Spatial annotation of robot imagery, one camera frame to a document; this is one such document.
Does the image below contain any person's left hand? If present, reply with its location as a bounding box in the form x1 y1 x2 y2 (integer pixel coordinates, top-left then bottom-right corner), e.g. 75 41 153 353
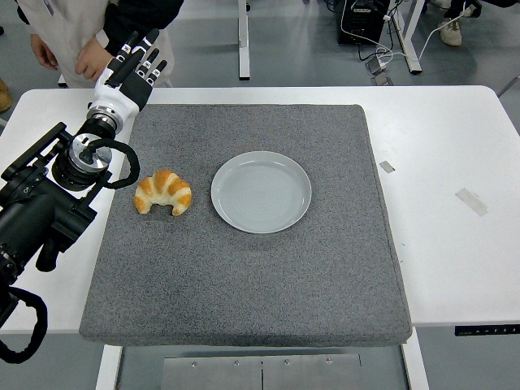
75 34 114 84

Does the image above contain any person's right hand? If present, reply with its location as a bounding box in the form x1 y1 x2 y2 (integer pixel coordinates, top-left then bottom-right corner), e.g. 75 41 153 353
30 34 60 71

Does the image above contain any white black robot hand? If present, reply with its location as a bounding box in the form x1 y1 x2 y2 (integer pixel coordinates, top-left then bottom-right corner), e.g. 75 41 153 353
87 28 169 121

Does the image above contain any golden croissant bread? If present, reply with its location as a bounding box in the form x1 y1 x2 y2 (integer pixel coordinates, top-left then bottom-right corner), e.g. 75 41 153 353
133 169 193 217

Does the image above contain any round grey plate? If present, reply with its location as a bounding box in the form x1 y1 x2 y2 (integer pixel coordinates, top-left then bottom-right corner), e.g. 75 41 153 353
210 150 313 235

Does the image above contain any grey metal plate with screws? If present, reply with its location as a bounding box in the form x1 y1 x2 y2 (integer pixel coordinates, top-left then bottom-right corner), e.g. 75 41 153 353
162 353 363 390

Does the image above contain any person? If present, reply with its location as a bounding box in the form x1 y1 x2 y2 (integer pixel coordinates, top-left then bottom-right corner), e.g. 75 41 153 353
15 0 186 89

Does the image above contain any brown shoe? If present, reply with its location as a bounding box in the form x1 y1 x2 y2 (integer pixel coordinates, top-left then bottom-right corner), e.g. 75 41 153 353
0 78 13 113

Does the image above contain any grey felt mat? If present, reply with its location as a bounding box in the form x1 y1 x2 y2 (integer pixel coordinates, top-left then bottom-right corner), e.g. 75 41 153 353
78 103 414 349

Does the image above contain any black electronics box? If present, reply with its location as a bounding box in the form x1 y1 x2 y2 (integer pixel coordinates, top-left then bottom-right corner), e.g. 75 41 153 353
336 0 387 46

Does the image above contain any white table leg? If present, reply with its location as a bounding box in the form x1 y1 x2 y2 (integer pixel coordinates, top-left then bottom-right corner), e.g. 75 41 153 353
400 343 431 390
95 344 123 390

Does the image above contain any person's white shoe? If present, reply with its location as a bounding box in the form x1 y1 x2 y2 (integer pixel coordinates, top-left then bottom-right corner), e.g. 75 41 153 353
440 18 463 46

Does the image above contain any person's dark leg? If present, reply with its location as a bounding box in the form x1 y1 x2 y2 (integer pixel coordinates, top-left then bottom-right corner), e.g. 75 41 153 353
442 0 483 21

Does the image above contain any long clear tape strip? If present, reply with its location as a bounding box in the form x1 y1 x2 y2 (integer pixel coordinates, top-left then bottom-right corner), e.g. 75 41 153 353
453 187 489 218

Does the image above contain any grey metal bar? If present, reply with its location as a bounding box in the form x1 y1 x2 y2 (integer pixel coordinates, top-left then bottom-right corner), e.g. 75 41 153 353
497 75 520 98

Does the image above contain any black table control panel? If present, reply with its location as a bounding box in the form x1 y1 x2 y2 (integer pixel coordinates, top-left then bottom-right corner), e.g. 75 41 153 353
454 324 520 337

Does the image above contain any white cable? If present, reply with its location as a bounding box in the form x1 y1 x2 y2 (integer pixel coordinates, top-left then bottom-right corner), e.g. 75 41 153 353
340 0 479 66

